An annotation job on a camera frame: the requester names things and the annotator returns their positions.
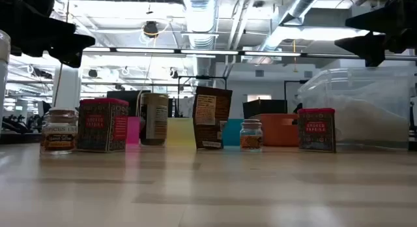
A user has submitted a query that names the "cylindrical spice can tan lid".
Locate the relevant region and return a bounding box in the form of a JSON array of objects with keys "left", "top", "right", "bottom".
[{"left": 139, "top": 92, "right": 169, "bottom": 146}]

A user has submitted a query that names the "red plastic bin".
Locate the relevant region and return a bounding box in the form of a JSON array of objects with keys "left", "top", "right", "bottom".
[{"left": 126, "top": 115, "right": 141, "bottom": 145}]

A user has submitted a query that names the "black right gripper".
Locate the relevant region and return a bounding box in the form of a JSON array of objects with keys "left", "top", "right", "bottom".
[{"left": 334, "top": 0, "right": 417, "bottom": 68}]

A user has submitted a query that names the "white pillar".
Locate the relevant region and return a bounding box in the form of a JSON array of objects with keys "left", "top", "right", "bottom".
[{"left": 53, "top": 64, "right": 81, "bottom": 111}]

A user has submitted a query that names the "yellow plastic bin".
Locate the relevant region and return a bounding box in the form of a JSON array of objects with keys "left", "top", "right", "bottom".
[{"left": 165, "top": 117, "right": 197, "bottom": 148}]

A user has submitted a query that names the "black ceiling dome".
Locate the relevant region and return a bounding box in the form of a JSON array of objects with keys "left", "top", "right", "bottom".
[{"left": 143, "top": 20, "right": 160, "bottom": 38}]

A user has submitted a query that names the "clear plastic storage container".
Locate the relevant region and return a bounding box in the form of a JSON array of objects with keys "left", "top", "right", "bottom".
[{"left": 296, "top": 66, "right": 416, "bottom": 149}]

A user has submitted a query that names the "blue plastic bin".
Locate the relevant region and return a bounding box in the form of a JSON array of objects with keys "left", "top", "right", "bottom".
[{"left": 222, "top": 118, "right": 245, "bottom": 147}]

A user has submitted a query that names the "black monitor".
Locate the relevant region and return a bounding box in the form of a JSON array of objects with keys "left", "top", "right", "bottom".
[{"left": 242, "top": 98, "right": 288, "bottom": 119}]

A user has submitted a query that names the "black stand frame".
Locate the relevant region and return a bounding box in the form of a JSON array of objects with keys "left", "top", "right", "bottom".
[
  {"left": 177, "top": 75, "right": 228, "bottom": 117},
  {"left": 283, "top": 79, "right": 309, "bottom": 101}
]

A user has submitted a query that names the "long light bar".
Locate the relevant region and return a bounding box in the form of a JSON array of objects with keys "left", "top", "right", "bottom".
[{"left": 83, "top": 46, "right": 417, "bottom": 61}]

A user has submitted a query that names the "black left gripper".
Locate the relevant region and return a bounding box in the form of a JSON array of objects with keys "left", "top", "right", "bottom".
[{"left": 0, "top": 0, "right": 96, "bottom": 68}]

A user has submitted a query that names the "silver ventilation duct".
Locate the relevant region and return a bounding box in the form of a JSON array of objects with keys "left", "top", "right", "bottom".
[
  {"left": 182, "top": 0, "right": 220, "bottom": 77},
  {"left": 259, "top": 0, "right": 326, "bottom": 53}
]

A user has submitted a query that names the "brown spice pouch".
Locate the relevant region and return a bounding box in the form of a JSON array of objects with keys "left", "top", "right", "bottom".
[{"left": 192, "top": 85, "right": 233, "bottom": 151}]

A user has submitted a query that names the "black aluminium frame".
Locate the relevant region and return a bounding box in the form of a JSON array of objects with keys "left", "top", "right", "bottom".
[{"left": 409, "top": 101, "right": 417, "bottom": 152}]

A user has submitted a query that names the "orange plastic bin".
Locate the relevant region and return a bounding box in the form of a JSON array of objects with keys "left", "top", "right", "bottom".
[{"left": 250, "top": 113, "right": 300, "bottom": 147}]

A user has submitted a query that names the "grey cloth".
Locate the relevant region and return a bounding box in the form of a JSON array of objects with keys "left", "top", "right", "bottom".
[{"left": 325, "top": 96, "right": 410, "bottom": 144}]

